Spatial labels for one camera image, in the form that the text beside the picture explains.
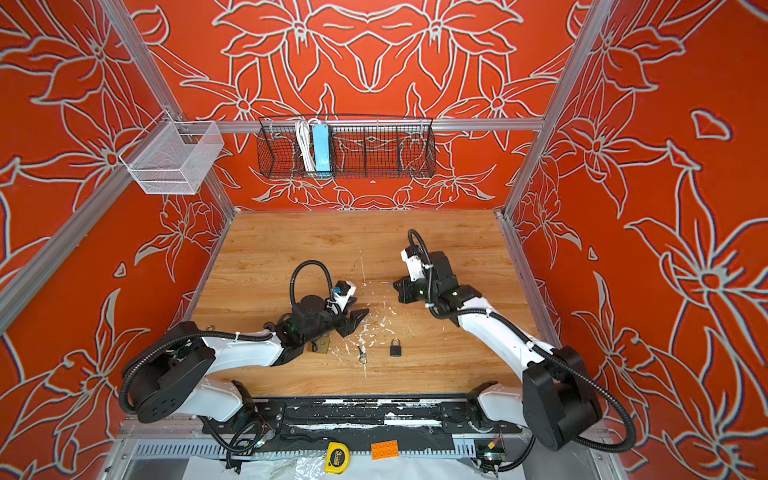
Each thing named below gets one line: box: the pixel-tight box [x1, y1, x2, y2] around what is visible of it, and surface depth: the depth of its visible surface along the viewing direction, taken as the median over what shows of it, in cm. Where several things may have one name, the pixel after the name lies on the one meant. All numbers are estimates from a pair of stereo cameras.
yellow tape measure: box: [324, 441, 351, 474], surface depth 68 cm
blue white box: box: [312, 124, 331, 177], surface depth 92 cm
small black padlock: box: [390, 337, 402, 357], surface depth 86 cm
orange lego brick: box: [371, 439, 400, 461], surface depth 70 cm
